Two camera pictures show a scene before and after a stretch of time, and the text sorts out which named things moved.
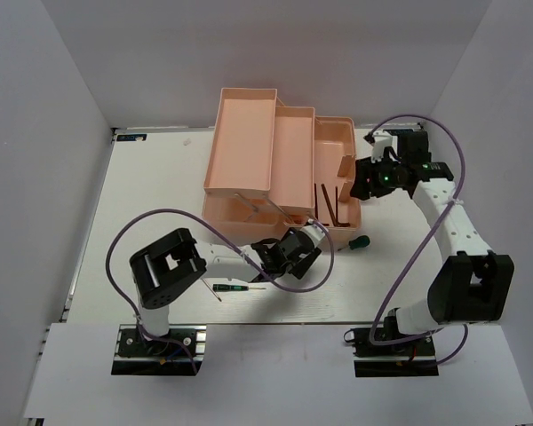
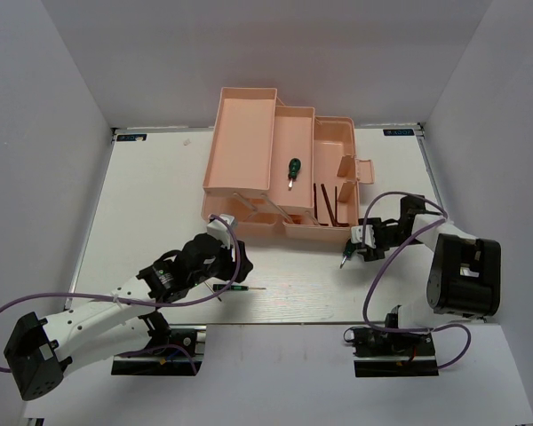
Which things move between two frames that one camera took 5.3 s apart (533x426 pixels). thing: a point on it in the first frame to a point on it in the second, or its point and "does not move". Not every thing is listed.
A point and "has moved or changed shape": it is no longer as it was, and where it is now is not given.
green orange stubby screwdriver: x=358 y=242 has moved or changed shape
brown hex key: x=334 y=216 does not move
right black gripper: x=363 y=169 to x=377 y=253
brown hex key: x=315 y=201 does not move
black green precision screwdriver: x=234 y=287 does not move
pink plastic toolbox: x=272 y=165 does not move
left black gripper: x=300 y=269 to x=230 y=270
